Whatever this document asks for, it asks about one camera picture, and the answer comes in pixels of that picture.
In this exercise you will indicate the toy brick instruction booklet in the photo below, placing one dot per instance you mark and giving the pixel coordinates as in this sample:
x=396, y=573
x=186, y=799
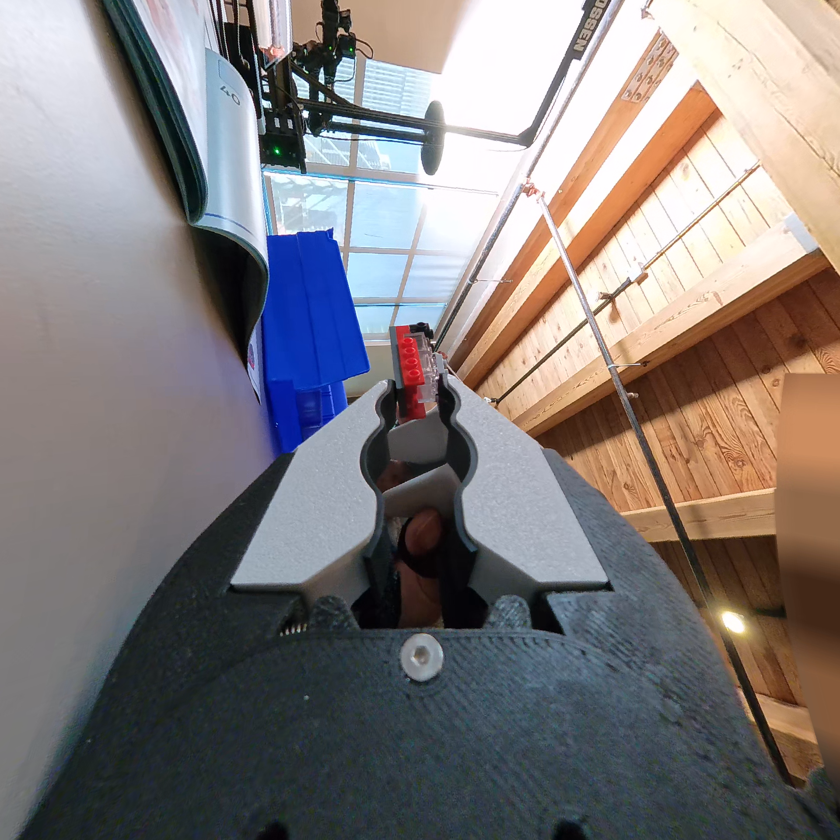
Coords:
x=226, y=151

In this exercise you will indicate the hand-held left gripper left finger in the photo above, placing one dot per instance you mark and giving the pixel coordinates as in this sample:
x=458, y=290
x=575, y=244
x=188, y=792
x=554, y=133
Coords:
x=308, y=512

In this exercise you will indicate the large paned window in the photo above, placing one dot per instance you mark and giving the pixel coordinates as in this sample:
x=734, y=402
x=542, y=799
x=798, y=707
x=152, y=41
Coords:
x=387, y=216

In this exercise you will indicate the red and clear brick assembly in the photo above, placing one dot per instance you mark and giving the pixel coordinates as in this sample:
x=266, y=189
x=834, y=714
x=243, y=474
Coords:
x=412, y=374

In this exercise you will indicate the black light stand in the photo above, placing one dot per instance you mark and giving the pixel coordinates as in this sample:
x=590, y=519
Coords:
x=433, y=131

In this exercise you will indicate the thin conduit with junction boxes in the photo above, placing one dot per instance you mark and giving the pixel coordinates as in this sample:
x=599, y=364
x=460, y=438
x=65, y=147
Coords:
x=635, y=274

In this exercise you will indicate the ribbed blue parts bin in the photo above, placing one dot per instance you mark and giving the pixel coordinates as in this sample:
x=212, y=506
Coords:
x=308, y=413

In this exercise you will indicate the black ceiling pipe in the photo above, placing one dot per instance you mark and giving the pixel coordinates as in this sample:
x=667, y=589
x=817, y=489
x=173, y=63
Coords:
x=482, y=262

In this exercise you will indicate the ceiling spot lamp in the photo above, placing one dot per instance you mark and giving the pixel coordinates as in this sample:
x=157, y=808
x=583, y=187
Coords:
x=733, y=621

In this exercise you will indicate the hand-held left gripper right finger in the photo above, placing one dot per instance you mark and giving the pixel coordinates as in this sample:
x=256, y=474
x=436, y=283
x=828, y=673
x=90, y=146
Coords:
x=525, y=518

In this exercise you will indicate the person's right hand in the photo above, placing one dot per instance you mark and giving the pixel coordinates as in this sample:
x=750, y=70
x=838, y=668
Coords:
x=423, y=538

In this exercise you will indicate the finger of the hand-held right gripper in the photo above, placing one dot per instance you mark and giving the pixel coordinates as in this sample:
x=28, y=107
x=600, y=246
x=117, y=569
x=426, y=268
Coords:
x=420, y=492
x=420, y=443

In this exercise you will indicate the large blue plastic bin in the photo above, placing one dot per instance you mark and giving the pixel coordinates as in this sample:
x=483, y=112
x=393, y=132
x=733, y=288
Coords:
x=308, y=315

